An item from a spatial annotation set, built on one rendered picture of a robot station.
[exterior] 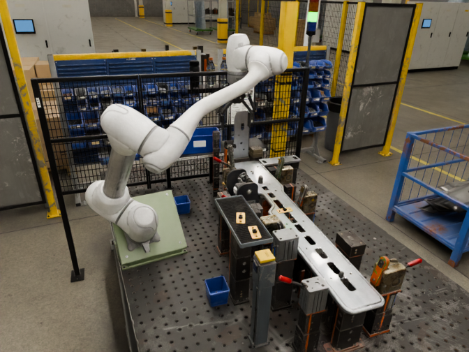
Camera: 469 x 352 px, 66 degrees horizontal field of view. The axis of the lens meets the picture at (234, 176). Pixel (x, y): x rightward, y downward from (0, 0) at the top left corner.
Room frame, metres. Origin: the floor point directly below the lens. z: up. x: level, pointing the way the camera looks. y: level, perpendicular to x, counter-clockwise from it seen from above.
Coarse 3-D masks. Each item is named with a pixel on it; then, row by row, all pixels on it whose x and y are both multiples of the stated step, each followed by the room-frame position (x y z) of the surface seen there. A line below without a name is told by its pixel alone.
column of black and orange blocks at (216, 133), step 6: (216, 132) 2.31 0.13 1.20; (216, 138) 2.31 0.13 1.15; (216, 144) 2.31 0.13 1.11; (216, 150) 2.31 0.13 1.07; (216, 156) 2.31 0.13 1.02; (216, 162) 2.31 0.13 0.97; (216, 168) 2.31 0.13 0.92; (216, 174) 2.31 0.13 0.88; (216, 180) 2.31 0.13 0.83; (216, 186) 2.31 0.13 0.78; (216, 192) 2.30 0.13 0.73
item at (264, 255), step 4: (256, 252) 1.09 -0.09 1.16; (260, 252) 1.09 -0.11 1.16; (264, 252) 1.09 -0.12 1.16; (268, 252) 1.09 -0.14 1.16; (256, 256) 1.07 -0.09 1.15; (260, 256) 1.06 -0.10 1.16; (264, 256) 1.06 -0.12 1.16; (268, 256) 1.06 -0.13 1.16; (272, 256) 1.07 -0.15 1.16; (260, 260) 1.04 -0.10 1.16; (264, 260) 1.04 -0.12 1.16; (268, 260) 1.05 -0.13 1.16; (272, 260) 1.05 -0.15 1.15
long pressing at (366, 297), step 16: (256, 176) 2.05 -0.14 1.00; (272, 176) 2.06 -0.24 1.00; (272, 192) 1.85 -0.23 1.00; (272, 208) 1.66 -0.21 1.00; (288, 224) 1.52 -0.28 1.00; (304, 224) 1.52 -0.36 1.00; (304, 240) 1.39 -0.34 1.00; (320, 240) 1.39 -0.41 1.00; (304, 256) 1.26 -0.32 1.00; (336, 256) 1.27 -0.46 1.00; (320, 272) 1.17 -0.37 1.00; (352, 272) 1.17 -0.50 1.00; (336, 288) 1.08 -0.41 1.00; (368, 288) 1.08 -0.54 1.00; (352, 304) 1.00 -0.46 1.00; (368, 304) 1.00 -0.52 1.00
